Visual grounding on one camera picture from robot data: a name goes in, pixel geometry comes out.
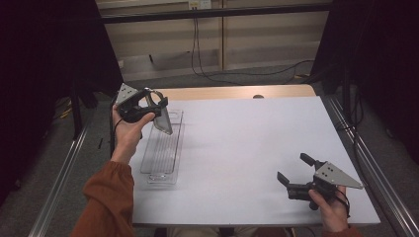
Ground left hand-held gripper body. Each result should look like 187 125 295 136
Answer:
115 82 160 124

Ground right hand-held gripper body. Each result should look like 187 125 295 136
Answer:
286 160 365 212

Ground patterned grey phone case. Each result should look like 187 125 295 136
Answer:
152 106 174 136

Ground clear plastic tray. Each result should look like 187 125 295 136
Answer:
139 109 186 186

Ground person's left hand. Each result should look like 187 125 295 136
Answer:
111 104 157 163

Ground person's right hand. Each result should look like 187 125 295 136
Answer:
307 186 351 233

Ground white table mat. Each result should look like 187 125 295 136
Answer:
128 96 381 228

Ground black horizontal bar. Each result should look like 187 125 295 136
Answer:
100 3 332 25

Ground black curtain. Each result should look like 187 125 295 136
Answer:
310 0 419 164
0 0 125 205

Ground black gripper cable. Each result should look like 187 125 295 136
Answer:
335 189 352 219

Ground aluminium floor rail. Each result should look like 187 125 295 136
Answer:
27 124 91 237
323 95 419 237

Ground black power cable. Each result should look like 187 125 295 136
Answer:
196 8 314 77
190 8 258 87

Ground white wall socket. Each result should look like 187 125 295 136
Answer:
188 0 212 10

